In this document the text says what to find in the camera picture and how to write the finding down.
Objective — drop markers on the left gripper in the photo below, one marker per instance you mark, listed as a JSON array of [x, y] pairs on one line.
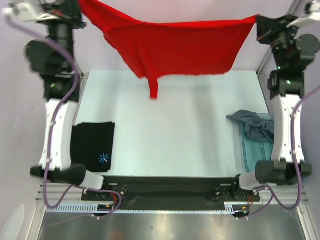
[[62, 12]]

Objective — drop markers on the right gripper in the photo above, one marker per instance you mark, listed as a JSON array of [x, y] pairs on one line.
[[268, 27]]

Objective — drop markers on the red t shirt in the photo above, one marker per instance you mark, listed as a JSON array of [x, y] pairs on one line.
[[154, 50]]

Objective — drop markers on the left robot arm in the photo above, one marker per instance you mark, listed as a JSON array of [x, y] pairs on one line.
[[51, 55]]

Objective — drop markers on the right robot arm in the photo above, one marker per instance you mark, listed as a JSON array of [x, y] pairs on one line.
[[286, 86]]

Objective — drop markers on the grey blue t shirt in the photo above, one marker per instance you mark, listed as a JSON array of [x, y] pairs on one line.
[[259, 127]]

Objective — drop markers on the teal plastic bin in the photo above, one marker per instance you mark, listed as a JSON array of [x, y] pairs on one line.
[[249, 152]]

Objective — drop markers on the folded black t shirt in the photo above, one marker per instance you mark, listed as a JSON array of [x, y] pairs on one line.
[[92, 145]]

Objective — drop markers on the right aluminium frame post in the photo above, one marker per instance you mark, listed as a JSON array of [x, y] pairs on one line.
[[293, 10]]

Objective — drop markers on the aluminium frame post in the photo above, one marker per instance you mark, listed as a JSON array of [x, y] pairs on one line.
[[293, 10], [80, 90]]

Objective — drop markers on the left aluminium frame post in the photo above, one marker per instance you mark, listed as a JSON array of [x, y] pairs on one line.
[[80, 90]]

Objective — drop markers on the white slotted cable duct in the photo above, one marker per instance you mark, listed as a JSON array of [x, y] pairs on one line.
[[104, 208]]

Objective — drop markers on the aluminium front rail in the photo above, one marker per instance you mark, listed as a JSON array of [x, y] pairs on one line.
[[286, 194]]

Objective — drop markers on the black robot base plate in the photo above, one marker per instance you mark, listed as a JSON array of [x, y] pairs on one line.
[[179, 191]]

